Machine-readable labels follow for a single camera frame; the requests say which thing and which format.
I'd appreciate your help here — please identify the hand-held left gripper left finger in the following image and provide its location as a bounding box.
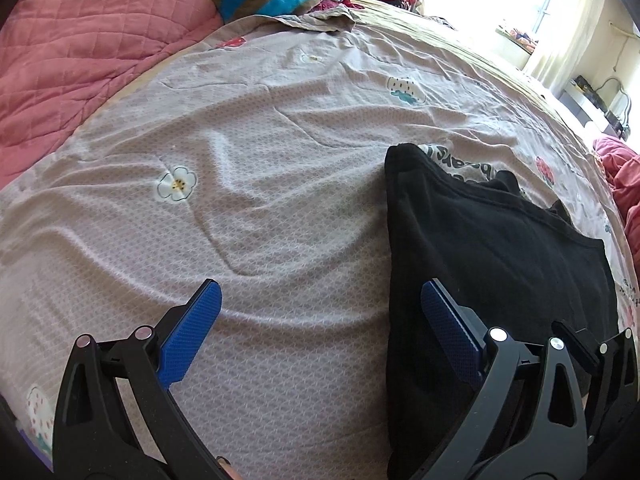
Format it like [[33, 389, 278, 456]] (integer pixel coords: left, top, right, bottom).
[[50, 278, 236, 480]]

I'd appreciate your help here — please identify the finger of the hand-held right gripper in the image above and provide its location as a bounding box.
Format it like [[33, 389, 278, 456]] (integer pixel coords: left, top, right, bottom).
[[551, 320, 640, 466]]

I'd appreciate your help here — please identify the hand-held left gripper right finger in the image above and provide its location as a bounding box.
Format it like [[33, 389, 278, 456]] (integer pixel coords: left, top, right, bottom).
[[415, 280, 588, 480]]

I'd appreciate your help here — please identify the black sweater with orange patches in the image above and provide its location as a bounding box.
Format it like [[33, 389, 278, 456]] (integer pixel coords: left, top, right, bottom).
[[384, 144, 618, 480]]

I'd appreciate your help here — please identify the mauve printed bed sheet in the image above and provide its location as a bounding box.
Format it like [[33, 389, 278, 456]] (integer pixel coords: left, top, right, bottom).
[[0, 7, 640, 480]]

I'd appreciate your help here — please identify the pink crumpled blanket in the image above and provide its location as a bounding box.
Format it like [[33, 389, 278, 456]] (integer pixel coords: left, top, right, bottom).
[[592, 135, 640, 241]]

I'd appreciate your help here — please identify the grey side table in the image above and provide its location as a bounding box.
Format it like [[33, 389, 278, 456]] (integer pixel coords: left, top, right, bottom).
[[557, 87, 601, 133]]

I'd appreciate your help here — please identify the colourful small clutter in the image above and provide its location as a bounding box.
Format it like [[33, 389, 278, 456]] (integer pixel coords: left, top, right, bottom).
[[495, 22, 541, 56]]

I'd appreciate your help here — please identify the white curtain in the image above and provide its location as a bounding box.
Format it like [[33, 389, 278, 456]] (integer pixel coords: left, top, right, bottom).
[[522, 0, 626, 93]]

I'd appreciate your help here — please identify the pink quilted blanket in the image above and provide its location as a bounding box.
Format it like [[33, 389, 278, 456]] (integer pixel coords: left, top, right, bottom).
[[0, 0, 223, 188]]

